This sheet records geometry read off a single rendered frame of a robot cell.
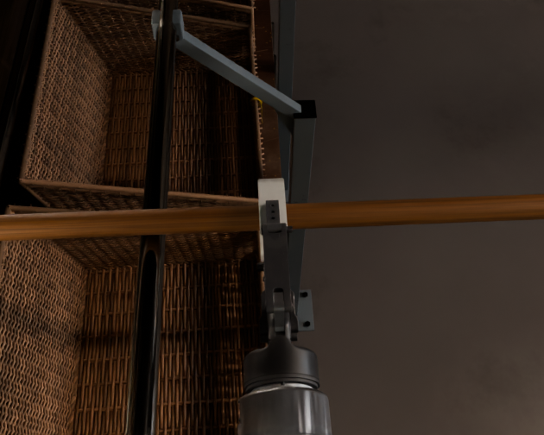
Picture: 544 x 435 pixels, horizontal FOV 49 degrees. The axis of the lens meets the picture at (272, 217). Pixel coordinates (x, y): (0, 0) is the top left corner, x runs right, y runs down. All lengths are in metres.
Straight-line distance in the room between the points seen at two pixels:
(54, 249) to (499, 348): 1.35
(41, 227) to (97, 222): 0.06
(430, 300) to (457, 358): 0.20
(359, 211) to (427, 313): 1.32
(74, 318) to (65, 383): 0.14
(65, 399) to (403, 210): 0.82
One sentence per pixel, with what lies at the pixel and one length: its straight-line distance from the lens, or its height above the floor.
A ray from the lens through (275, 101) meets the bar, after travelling 1.09.
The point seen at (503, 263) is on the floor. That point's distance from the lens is 2.15.
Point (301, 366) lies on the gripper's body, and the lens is 0.59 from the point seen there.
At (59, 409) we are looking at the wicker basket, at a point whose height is 0.63.
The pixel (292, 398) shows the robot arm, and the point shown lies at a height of 1.24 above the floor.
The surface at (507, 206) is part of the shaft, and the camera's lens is 0.74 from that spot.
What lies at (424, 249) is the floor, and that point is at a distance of 2.10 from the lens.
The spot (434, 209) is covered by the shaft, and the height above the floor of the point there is 1.20.
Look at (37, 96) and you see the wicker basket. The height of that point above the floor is 0.85.
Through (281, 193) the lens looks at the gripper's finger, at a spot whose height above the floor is 1.23.
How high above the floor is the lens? 1.79
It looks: 58 degrees down
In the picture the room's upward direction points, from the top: straight up
